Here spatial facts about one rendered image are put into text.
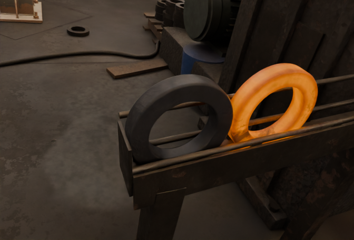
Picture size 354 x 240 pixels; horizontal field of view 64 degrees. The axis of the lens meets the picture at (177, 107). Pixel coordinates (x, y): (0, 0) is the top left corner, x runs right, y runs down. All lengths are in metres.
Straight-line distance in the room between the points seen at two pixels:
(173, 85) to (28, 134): 1.16
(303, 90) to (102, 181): 0.92
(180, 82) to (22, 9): 2.62
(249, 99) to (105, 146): 1.01
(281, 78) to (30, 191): 1.02
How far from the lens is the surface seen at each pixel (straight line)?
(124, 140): 0.45
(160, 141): 0.53
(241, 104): 0.50
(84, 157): 1.36
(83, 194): 1.22
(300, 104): 0.60
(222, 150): 0.52
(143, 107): 0.42
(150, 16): 2.90
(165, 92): 0.41
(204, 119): 1.57
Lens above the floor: 0.94
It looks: 33 degrees down
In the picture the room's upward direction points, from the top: 11 degrees clockwise
